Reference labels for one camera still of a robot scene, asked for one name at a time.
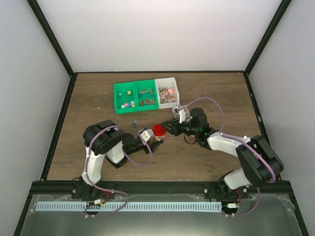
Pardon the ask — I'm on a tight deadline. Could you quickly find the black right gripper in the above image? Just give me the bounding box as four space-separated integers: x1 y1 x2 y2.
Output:
161 118 199 137

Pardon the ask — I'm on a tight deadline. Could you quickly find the clear plastic jar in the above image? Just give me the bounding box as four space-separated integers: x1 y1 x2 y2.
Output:
155 135 165 142

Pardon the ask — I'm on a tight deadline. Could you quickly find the red round lid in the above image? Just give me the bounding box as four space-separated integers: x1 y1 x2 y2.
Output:
153 124 166 137

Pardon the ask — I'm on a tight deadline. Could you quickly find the green bin with square lollipops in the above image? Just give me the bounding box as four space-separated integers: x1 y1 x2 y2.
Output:
135 80 158 112

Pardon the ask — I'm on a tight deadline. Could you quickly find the green bin with star candies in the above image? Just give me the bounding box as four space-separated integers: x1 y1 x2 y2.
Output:
114 82 138 115

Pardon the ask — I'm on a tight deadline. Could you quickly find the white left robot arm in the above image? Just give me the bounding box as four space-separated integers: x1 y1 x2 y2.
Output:
79 119 164 199

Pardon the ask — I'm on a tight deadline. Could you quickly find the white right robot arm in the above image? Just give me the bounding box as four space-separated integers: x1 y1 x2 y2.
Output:
161 108 284 198

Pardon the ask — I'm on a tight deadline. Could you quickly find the white bin with swirl lollipops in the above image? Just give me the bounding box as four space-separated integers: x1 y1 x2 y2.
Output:
155 77 180 109

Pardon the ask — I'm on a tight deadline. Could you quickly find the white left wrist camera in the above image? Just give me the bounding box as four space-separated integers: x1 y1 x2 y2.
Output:
138 128 155 144

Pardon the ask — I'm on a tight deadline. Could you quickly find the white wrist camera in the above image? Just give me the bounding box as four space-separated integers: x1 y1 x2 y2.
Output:
138 128 155 144
172 106 190 123

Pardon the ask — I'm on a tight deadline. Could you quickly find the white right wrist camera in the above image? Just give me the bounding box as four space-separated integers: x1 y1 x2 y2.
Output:
172 106 190 123

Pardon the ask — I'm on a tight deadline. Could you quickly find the light blue slotted cable duct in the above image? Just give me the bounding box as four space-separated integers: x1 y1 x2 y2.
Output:
35 202 222 213

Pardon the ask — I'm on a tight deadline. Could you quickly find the black front mounting rail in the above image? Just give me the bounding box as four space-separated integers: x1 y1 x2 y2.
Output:
29 180 291 200

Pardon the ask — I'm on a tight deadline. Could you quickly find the black enclosure frame post right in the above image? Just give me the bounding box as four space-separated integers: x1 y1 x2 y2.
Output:
244 0 292 76

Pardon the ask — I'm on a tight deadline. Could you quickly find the black enclosure frame post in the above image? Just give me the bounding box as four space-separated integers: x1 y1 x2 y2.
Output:
27 0 74 77
244 0 292 76

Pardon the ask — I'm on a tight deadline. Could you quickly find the black enclosure frame post left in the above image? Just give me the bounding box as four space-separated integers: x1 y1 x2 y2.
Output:
27 0 74 77

